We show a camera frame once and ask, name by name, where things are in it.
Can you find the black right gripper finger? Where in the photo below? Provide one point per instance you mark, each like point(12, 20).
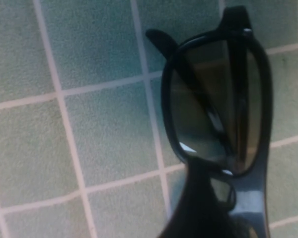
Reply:
point(201, 210)

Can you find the green checked tablecloth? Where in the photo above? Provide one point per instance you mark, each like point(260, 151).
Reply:
point(89, 124)

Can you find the black framed glasses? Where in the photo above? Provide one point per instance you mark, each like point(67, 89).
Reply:
point(188, 111)

